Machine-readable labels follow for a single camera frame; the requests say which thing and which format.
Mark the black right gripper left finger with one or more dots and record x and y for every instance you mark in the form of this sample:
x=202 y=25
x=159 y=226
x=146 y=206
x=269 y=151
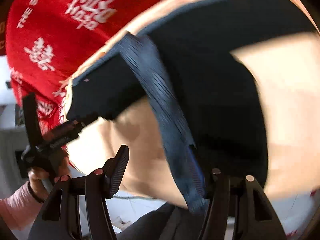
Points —
x=59 y=217

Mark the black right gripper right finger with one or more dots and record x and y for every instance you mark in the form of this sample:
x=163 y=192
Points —
x=240 y=197

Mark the black pants grey waistband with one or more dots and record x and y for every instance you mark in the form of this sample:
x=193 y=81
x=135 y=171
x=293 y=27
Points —
x=199 y=93

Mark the pink sleeved left forearm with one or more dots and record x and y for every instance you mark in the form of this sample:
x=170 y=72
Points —
x=21 y=208

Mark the left hand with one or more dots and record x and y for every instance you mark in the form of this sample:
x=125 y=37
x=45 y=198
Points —
x=37 y=175

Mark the red blanket white lettering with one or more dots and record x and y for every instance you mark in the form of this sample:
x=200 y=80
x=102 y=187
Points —
x=48 y=40

